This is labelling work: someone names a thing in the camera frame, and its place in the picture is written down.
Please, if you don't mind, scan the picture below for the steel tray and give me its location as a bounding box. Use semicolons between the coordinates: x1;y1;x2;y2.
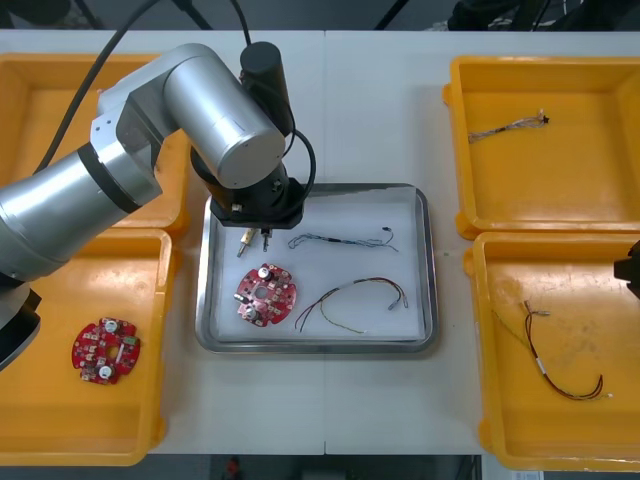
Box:
194;181;442;356

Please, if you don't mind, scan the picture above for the twisted grey wire harness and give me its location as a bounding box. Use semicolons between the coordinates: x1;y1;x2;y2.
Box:
467;113;552;145

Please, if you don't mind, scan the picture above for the round red circuit board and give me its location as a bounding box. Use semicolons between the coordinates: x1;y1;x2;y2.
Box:
233;263;301;328
71;316;143;387

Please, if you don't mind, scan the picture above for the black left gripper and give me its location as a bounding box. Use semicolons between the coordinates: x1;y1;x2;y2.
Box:
209;177;307;252

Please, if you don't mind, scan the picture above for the red green-yellow wire harness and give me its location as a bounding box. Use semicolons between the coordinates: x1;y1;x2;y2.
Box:
294;276;410;336
491;299;617;402

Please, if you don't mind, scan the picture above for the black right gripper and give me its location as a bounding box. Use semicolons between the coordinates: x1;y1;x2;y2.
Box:
613;239;640;297

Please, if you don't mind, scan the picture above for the yellow-orange plastic bin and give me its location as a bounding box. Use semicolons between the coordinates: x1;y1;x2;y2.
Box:
441;54;640;236
0;51;192;237
462;230;640;474
0;227;177;469

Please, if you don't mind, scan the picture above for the white sheet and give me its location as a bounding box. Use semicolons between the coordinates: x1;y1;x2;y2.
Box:
208;186;427;345

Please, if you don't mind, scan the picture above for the blue-white wire harness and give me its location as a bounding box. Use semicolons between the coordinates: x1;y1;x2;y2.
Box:
286;225;402;254

